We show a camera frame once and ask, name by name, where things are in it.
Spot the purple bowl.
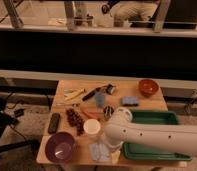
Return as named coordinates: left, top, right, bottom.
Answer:
left=45, top=132, right=76, bottom=163

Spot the red bowl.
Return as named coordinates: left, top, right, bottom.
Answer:
left=138, top=79, right=159, bottom=97

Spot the yellow banana toy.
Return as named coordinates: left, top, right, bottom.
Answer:
left=64, top=89, right=85, bottom=101

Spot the wooden table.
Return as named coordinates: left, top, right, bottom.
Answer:
left=36, top=79, right=188, bottom=168

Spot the light blue towel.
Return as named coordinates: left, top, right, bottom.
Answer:
left=89, top=143, right=110, bottom=162

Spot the orange carrot toy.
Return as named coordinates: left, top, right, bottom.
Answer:
left=82, top=110, right=100, bottom=121

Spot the black remote control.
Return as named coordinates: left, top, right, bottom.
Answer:
left=48, top=113, right=60, bottom=134

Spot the person in background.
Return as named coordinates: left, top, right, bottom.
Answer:
left=101, top=0, right=160, bottom=27

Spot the blue sponge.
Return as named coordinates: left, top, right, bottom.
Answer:
left=121, top=96, right=139, bottom=106

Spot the small dark round object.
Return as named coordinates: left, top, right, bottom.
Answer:
left=103, top=106, right=114, bottom=120

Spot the black handled brush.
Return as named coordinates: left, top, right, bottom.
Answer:
left=82, top=87, right=101, bottom=101

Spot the bunch of dark grapes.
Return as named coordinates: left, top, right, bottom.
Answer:
left=66, top=108, right=84, bottom=136

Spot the white cup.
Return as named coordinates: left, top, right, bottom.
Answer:
left=83, top=119, right=101, bottom=137

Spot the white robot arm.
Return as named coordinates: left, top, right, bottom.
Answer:
left=104, top=107, right=197, bottom=157

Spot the green plastic tray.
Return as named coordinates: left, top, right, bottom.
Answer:
left=122, top=110, right=192, bottom=161

